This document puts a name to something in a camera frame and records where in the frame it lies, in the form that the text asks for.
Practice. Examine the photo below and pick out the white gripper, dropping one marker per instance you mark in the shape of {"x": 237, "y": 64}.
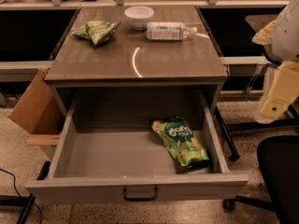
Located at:
{"x": 287, "y": 36}

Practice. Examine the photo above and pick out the green rice chip bag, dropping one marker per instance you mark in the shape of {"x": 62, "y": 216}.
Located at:
{"x": 180, "y": 141}

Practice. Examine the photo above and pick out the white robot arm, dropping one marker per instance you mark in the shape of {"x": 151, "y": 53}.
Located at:
{"x": 282, "y": 34}

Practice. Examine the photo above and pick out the grey open drawer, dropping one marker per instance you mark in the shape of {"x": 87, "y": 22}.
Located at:
{"x": 107, "y": 144}

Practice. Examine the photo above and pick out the grey cabinet counter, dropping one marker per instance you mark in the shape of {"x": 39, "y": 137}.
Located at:
{"x": 129, "y": 58}

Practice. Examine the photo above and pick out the crumpled green chip bag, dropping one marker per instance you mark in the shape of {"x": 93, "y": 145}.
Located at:
{"x": 97, "y": 32}

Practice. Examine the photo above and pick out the black office chair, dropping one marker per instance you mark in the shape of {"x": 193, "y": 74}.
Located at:
{"x": 278, "y": 158}

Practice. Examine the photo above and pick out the black table leg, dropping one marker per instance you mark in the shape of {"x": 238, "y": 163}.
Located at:
{"x": 230, "y": 143}

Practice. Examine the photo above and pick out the clear plastic water bottle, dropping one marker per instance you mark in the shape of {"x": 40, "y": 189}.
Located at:
{"x": 169, "y": 31}

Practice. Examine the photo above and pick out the white bowl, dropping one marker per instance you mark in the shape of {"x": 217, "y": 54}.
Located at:
{"x": 139, "y": 16}

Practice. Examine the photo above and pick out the brown cardboard box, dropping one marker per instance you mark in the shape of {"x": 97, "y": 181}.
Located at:
{"x": 38, "y": 113}

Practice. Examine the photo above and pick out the black drawer handle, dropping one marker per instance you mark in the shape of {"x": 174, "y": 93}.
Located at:
{"x": 140, "y": 194}

